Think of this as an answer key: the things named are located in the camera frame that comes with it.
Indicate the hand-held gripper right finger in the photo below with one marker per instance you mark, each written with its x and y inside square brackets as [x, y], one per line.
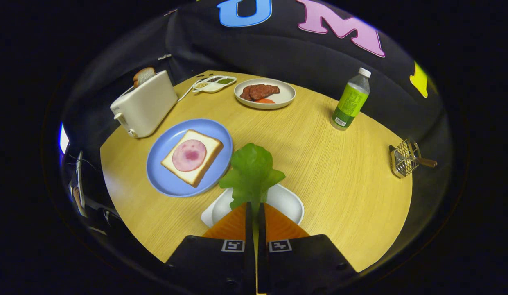
[262, 254]

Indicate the pile of yellow soybeans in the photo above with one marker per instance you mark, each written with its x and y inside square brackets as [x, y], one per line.
[201, 85]

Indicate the toasted bread slice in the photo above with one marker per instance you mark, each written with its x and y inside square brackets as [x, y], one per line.
[144, 76]

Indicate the blue round plate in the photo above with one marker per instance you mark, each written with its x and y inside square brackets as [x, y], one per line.
[163, 143]

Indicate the white toaster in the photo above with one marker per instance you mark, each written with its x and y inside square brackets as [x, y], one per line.
[147, 106]

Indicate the brown meat slice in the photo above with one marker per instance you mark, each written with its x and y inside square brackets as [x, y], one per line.
[264, 91]
[245, 94]

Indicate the white bread slice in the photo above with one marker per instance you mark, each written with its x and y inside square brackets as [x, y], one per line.
[211, 149]

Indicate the white divided dish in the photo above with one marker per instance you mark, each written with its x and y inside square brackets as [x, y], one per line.
[213, 87]

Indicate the green label plastic bottle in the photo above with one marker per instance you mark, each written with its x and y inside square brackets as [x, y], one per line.
[350, 102]

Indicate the white round plate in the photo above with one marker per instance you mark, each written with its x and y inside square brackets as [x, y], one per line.
[284, 96]

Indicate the black backdrop cloth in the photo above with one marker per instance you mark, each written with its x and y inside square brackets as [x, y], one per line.
[278, 53]

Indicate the pile of brown beans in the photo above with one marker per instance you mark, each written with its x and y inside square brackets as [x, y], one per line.
[215, 79]

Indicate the pink ham slice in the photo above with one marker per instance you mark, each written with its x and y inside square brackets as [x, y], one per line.
[188, 155]

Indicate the orange tomato slice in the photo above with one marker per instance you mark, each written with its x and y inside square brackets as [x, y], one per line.
[265, 100]

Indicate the pile of green beans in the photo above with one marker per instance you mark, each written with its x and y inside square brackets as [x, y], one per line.
[226, 81]

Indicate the green lettuce leaf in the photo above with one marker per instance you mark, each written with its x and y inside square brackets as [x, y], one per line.
[251, 172]

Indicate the white rectangular plate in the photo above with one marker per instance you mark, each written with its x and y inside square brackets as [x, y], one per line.
[284, 203]

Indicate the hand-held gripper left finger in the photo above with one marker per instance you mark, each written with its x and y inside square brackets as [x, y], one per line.
[249, 254]

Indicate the silver metal clip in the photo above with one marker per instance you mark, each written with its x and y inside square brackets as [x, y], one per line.
[164, 57]

